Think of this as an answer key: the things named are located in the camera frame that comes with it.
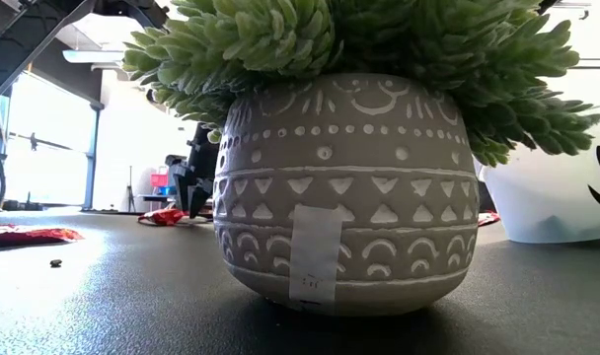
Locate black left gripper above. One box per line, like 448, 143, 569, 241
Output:
165, 125, 220, 221

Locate red Skittles packet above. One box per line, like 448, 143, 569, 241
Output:
136, 207, 188, 228
0, 223, 86, 247
477, 210, 502, 228

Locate background work table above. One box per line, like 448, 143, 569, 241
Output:
136, 193, 183, 203

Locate thin black tripod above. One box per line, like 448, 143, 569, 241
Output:
124, 165, 137, 213

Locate black table mat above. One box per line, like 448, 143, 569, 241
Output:
0, 209, 600, 355

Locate succulent in patterned grey pot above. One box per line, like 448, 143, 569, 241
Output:
120, 0, 600, 318

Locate long ceiling light fixture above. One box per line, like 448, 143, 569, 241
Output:
61, 48, 128, 65

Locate white bowl with black face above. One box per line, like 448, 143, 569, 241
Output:
480, 103, 600, 247

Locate dark window frame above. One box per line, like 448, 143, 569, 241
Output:
0, 68, 107, 211

